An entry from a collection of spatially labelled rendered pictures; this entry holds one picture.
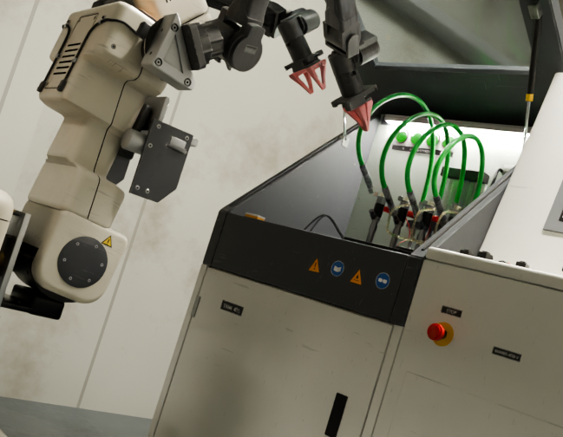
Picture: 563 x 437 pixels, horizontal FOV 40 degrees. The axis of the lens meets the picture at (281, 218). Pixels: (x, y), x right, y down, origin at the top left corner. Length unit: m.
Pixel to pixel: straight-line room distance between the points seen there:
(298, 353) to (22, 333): 1.81
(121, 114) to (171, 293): 2.20
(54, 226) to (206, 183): 2.25
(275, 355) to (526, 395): 0.66
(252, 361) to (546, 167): 0.88
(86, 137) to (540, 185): 1.09
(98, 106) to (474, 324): 0.89
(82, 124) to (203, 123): 2.15
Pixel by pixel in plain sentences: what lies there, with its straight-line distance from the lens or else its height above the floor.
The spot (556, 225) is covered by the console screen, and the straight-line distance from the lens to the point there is 1.93.
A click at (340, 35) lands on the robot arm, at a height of 1.37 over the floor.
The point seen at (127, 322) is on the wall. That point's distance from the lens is 3.68.
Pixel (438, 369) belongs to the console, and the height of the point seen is 0.73.
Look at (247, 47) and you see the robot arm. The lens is 1.58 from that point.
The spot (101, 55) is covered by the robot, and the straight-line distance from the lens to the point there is 1.57.
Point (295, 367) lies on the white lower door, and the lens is 1.92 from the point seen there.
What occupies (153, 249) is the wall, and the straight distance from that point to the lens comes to 3.67.
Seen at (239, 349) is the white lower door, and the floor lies 0.60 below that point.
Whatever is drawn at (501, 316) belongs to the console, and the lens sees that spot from 1.66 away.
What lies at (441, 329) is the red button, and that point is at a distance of 1.67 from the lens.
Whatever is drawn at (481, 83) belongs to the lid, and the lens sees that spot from 2.38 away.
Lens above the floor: 0.80
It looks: 5 degrees up
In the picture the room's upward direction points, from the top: 17 degrees clockwise
